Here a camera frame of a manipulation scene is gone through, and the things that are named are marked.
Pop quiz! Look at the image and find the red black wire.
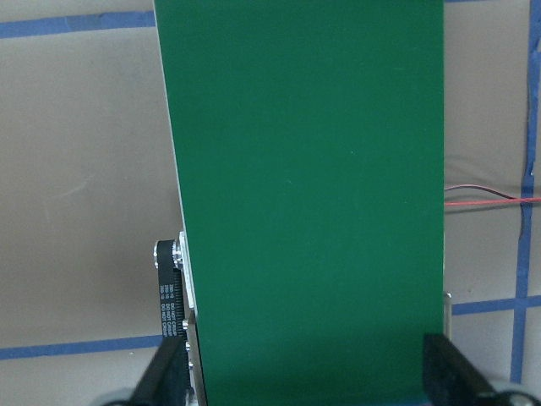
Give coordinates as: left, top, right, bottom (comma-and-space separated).
443, 184, 541, 207

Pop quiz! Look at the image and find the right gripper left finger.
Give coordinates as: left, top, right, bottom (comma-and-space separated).
129, 337, 183, 405

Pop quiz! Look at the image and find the black timing belt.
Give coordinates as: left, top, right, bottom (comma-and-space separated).
153, 239, 187, 340

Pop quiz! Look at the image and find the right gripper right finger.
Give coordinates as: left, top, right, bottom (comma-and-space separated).
422, 333, 497, 406

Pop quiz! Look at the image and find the green conveyor belt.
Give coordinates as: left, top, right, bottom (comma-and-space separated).
155, 1, 444, 405

